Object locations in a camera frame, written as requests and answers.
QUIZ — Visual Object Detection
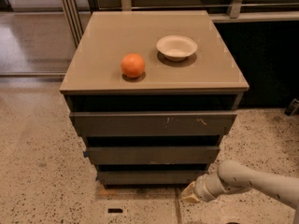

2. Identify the black object at right edge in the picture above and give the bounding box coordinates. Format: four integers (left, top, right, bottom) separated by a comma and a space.
284, 99, 299, 116

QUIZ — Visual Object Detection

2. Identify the grey drawer cabinet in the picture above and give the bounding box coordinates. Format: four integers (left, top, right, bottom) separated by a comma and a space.
59, 10, 250, 189

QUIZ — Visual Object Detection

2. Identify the orange fruit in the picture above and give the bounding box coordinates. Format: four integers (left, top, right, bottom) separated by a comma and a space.
121, 53, 145, 78

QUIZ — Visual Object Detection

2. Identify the metal railing frame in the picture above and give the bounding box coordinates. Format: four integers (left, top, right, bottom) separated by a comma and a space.
62, 0, 299, 42

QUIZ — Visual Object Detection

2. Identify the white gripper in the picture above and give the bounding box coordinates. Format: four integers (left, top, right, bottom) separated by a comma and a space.
181, 173, 227, 203

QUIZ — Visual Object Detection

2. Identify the grey bottom drawer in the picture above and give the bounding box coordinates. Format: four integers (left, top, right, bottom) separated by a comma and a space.
97, 171, 206, 186

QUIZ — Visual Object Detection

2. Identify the grey middle drawer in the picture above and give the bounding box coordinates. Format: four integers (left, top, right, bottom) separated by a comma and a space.
84, 147, 220, 165

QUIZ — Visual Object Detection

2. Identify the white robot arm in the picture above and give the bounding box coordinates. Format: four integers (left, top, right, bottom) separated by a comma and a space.
181, 160, 299, 224

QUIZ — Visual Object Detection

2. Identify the grey drawer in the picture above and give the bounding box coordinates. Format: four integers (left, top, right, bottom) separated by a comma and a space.
97, 171, 206, 186
84, 147, 220, 165
70, 111, 236, 136

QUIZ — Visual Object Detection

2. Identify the white paper bowl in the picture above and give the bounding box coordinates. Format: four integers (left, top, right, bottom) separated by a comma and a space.
156, 35, 198, 62

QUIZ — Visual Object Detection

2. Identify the grey top drawer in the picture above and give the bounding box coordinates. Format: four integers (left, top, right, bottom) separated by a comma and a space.
70, 111, 236, 136

